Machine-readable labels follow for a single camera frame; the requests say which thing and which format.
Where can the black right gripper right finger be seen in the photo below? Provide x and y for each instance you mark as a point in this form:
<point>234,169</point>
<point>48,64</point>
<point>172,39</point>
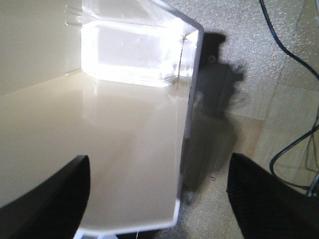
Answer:
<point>266,208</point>

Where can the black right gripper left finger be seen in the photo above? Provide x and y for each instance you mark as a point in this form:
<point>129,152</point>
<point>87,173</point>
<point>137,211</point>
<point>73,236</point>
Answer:
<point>52,210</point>

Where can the white paper trash bin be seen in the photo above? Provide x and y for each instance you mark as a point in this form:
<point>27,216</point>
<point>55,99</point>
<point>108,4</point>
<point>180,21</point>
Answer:
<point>110,79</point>

